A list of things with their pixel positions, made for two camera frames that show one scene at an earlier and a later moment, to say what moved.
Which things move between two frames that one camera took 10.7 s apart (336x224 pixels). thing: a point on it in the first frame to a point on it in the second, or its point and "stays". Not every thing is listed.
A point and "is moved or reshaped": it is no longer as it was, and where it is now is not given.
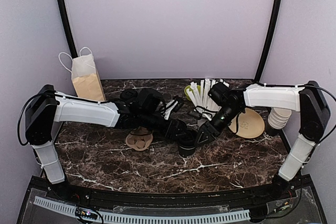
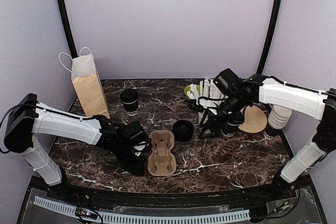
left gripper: (171, 133) to (136, 168)
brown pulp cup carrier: (139, 139) is moved or reshaped
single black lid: (128, 95) stays
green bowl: (189, 87) stays
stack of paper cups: (279, 118) stays
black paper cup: (186, 153) to (230, 130)
